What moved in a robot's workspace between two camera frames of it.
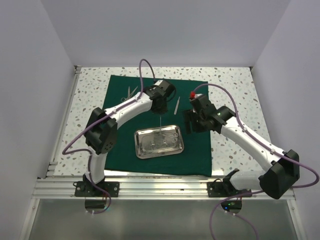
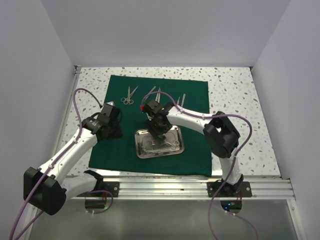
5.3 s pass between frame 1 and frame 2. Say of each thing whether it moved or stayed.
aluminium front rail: stayed
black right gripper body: moved
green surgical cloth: stayed
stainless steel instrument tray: stayed
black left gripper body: moved
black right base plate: stayed
